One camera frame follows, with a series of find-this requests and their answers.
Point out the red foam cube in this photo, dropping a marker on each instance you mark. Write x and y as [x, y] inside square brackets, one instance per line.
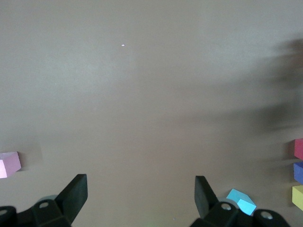
[299, 149]

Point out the yellow foam cube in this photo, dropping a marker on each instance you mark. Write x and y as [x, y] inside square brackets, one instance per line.
[298, 198]

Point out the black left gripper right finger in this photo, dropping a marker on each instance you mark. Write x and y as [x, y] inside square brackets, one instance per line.
[203, 203]

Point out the brown paper table cover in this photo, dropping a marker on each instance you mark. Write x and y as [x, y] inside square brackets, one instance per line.
[142, 94]

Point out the purple foam cube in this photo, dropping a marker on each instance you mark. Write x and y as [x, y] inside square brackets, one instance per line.
[298, 173]

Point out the pink foam cube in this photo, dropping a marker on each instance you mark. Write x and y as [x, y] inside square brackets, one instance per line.
[10, 165]

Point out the blue foam cube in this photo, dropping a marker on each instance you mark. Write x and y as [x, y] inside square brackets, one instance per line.
[246, 205]

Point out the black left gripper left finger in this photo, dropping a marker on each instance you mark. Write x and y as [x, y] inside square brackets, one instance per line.
[71, 198]

